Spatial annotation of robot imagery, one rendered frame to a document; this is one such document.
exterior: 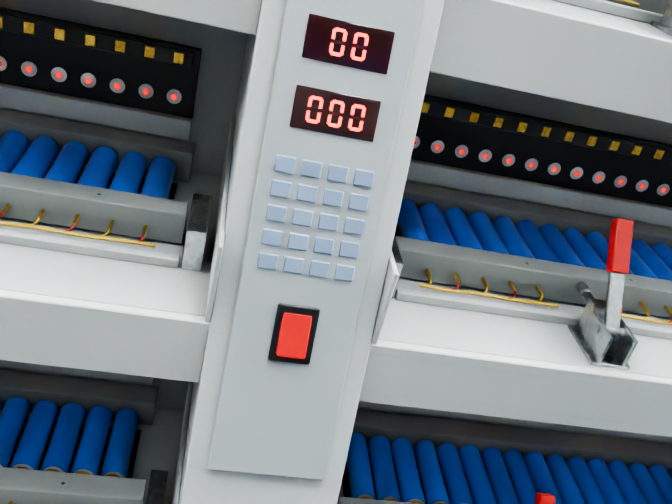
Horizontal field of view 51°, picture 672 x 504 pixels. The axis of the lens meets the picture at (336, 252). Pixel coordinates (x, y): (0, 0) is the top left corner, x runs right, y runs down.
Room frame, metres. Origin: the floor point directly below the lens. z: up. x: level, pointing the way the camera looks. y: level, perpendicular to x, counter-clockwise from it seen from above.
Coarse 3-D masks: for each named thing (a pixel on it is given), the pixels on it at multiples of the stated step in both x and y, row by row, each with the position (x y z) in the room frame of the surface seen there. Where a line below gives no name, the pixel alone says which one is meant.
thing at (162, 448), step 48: (0, 384) 0.50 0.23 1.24; (48, 384) 0.51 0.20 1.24; (96, 384) 0.53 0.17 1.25; (192, 384) 0.52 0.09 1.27; (0, 432) 0.47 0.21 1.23; (48, 432) 0.48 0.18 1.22; (96, 432) 0.49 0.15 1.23; (144, 432) 0.52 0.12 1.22; (0, 480) 0.42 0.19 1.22; (48, 480) 0.43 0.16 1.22; (96, 480) 0.44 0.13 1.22; (144, 480) 0.45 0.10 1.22
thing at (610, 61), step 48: (480, 0) 0.40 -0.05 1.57; (528, 0) 0.43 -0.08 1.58; (576, 0) 0.46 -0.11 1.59; (624, 0) 0.47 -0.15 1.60; (480, 48) 0.41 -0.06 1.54; (528, 48) 0.41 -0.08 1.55; (576, 48) 0.42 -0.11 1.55; (624, 48) 0.42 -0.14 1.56; (576, 96) 0.43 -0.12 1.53; (624, 96) 0.43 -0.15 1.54
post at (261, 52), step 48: (432, 0) 0.40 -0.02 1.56; (432, 48) 0.40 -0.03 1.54; (240, 96) 0.50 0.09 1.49; (240, 144) 0.38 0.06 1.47; (240, 192) 0.38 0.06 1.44; (384, 192) 0.39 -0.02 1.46; (240, 240) 0.38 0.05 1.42; (384, 240) 0.40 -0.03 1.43; (192, 432) 0.38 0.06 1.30; (336, 432) 0.39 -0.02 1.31; (192, 480) 0.38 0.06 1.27; (240, 480) 0.38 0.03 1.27; (288, 480) 0.39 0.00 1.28; (336, 480) 0.40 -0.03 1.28
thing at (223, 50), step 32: (0, 0) 0.54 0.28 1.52; (32, 0) 0.54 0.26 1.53; (64, 0) 0.55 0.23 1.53; (128, 32) 0.56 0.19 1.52; (160, 32) 0.56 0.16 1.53; (192, 32) 0.57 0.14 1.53; (224, 32) 0.57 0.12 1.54; (224, 64) 0.57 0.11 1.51; (224, 96) 0.57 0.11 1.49; (448, 96) 0.61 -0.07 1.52; (480, 96) 0.61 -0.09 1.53; (512, 96) 0.62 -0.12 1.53; (544, 96) 0.62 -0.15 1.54; (192, 128) 0.57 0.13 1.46; (224, 128) 0.57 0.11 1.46; (608, 128) 0.64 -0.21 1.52; (640, 128) 0.64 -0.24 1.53; (160, 384) 0.57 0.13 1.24
